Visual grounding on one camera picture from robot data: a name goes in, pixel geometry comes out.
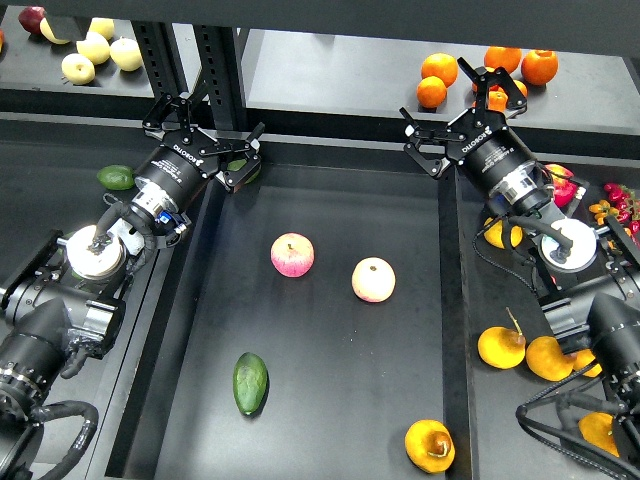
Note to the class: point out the pale yellow pear partly hidden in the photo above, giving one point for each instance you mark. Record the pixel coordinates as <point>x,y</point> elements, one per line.
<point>48,33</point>

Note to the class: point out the pale yellow pink apple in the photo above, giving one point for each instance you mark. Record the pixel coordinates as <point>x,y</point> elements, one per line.
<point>373,280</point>

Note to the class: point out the orange front bottom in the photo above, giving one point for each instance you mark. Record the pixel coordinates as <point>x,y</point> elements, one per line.
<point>496,101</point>

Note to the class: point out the red apple right tray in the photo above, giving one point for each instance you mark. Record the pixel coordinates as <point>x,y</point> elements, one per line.
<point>564,189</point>

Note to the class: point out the pale yellow pear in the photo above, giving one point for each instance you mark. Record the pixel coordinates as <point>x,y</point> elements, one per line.
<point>78,69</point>
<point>125,52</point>
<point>103,26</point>
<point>94,47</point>

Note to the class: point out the left black tray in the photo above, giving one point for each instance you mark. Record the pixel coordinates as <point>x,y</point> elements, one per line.
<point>48,182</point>

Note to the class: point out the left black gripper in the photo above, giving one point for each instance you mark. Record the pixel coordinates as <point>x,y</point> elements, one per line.
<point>186,159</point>

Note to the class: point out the pale yellow pear right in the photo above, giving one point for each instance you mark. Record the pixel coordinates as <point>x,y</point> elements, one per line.
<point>125,52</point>

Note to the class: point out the right black tray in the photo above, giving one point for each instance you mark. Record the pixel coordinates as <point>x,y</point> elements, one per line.
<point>477,295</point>

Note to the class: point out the small yellow pear behind arm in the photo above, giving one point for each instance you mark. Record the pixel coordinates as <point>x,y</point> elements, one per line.
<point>585,362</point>

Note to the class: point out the yellow pear middle right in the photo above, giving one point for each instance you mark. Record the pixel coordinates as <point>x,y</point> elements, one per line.
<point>546,359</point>

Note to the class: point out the pale yellow pear back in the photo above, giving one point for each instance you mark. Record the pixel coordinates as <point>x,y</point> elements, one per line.
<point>103,26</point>

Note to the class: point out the green avocado tray corner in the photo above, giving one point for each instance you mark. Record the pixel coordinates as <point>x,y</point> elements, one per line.
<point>239,172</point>

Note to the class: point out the cherry tomato bunch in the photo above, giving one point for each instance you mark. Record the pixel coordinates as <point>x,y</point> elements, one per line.
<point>620,202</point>

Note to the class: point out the orange top right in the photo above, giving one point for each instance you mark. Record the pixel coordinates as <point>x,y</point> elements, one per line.
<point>539,67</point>

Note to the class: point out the yellow pear upper right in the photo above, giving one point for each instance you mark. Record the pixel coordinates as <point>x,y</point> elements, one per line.
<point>494,234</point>

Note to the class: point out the yellow pear bottom right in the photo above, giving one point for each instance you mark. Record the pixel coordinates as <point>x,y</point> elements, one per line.
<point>597,429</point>

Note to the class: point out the pink red apple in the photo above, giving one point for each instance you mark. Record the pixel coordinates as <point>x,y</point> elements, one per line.
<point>292,254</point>

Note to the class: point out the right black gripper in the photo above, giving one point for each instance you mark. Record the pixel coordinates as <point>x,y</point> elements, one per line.
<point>487,150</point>

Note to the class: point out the dark red apple shelf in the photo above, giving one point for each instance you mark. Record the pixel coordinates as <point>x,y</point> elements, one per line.
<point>30,19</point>

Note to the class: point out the orange far left lower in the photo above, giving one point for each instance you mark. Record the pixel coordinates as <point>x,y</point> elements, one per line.
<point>431,92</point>

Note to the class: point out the orange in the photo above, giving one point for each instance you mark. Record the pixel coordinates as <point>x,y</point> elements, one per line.
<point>539,67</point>
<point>442,66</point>
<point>521,87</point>
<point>431,92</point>
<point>496,101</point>
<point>499,56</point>

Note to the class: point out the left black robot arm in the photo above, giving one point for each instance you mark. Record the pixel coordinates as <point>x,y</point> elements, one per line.
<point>66,304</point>

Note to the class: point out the yellow pear in center tray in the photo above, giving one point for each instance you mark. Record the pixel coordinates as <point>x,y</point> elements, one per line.
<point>429,445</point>

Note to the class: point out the yellow pear with stem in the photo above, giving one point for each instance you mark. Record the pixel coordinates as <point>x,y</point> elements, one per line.
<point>502,347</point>

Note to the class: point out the black perforated shelf post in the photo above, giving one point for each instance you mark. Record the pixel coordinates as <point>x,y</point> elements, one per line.
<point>218,71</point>

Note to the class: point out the orange far left upper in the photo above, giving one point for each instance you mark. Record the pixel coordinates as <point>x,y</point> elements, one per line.
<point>442,66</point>

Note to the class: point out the pale yellow pear middle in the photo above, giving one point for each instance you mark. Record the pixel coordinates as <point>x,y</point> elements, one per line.
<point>94,47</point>

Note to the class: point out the green avocado left tray top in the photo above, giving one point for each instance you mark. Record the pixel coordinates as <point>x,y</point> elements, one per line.
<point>116,177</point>

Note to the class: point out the orange top middle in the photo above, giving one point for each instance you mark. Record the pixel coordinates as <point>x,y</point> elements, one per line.
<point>499,56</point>

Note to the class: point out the orange right lower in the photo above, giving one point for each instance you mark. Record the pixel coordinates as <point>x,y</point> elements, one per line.
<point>521,87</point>

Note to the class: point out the black tray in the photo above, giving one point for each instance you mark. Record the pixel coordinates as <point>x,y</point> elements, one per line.
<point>346,378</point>
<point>477,295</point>
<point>48,182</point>

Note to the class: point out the pale yellow pear front left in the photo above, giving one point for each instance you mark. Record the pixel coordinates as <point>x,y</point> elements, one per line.
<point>78,69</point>

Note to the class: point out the center black tray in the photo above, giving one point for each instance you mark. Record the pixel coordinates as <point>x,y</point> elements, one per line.
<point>346,378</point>

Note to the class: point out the dark green avocado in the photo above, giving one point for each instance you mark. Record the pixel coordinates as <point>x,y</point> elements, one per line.
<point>249,382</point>

